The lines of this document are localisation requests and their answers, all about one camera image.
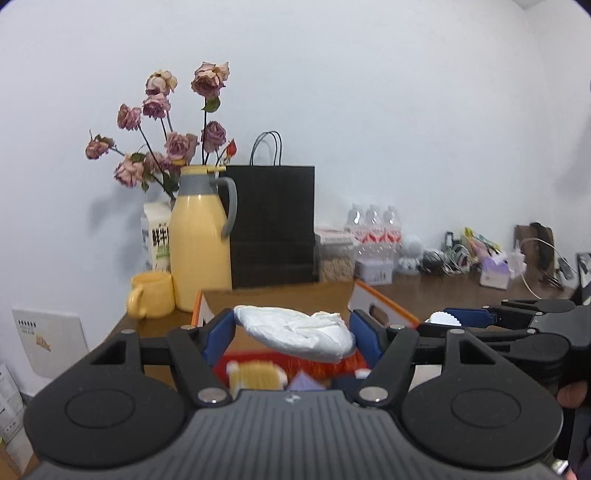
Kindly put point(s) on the dried pink rose bouquet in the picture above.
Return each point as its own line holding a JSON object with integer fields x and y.
{"x": 178, "y": 145}

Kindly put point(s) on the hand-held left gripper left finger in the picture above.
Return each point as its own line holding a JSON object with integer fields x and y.
{"x": 219, "y": 336}

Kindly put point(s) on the small purple packet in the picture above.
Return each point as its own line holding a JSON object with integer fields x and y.
{"x": 304, "y": 383}

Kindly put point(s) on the yellow green snack packet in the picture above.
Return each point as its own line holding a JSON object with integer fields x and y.
{"x": 482, "y": 240}

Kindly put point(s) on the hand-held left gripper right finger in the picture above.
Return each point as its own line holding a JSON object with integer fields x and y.
{"x": 364, "y": 331}

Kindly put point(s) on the white panel with sticker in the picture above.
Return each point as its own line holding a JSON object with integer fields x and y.
{"x": 51, "y": 344}

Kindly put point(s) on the brown bag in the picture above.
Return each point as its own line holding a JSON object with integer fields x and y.
{"x": 540, "y": 254}

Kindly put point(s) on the black paper bag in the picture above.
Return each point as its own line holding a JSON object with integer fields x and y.
{"x": 272, "y": 221}

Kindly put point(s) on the clear food container with oats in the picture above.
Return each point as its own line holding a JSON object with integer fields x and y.
{"x": 334, "y": 263}

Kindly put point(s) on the white robot figurine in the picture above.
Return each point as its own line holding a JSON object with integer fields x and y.
{"x": 411, "y": 256}

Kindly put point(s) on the red cardboard box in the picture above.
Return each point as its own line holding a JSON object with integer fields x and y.
{"x": 383, "y": 304}

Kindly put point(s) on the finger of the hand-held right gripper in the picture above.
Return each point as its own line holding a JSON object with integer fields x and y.
{"x": 466, "y": 316}
{"x": 521, "y": 346}

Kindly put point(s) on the person's right hand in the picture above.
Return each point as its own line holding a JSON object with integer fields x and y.
{"x": 575, "y": 396}

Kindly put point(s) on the white tin box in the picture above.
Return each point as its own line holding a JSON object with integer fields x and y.
{"x": 374, "y": 271}

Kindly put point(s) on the white and yellow plush toy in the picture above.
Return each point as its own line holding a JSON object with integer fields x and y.
{"x": 254, "y": 376}

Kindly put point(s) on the yellow mug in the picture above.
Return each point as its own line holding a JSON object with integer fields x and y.
{"x": 154, "y": 295}

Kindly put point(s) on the white milk carton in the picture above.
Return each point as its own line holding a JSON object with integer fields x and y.
{"x": 154, "y": 240}

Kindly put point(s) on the yellow thermos jug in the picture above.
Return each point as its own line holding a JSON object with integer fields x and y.
{"x": 198, "y": 249}

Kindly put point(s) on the pale plastic bag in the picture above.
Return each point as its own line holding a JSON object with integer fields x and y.
{"x": 295, "y": 334}

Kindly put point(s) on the clear water bottle red label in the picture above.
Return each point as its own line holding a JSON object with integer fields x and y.
{"x": 356, "y": 226}
{"x": 391, "y": 226}
{"x": 374, "y": 226}

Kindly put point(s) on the purple tissue pack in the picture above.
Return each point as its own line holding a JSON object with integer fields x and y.
{"x": 494, "y": 272}

